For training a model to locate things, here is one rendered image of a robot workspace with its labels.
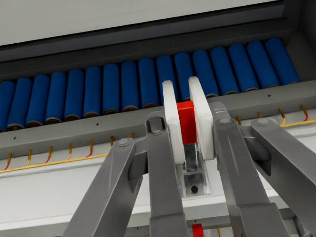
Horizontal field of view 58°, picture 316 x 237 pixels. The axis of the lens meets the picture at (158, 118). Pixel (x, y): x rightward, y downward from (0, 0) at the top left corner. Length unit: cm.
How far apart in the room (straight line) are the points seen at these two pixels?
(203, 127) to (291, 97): 14
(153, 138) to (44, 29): 8
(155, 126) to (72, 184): 15
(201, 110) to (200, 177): 11
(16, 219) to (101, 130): 11
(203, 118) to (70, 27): 9
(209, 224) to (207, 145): 27
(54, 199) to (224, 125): 19
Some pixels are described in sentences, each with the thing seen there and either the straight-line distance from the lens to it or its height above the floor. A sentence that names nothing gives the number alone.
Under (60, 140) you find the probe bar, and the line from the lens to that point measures 29.
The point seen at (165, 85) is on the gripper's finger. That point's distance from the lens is 21.
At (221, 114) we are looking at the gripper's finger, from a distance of 18.
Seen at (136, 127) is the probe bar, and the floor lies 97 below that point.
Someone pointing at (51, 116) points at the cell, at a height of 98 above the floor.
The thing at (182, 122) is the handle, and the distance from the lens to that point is 20.
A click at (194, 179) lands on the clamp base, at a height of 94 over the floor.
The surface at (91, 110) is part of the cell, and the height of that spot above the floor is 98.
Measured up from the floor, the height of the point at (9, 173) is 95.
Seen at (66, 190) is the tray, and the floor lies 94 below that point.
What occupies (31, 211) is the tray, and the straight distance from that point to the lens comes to 30.
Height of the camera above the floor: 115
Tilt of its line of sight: 40 degrees down
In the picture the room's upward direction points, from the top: 11 degrees counter-clockwise
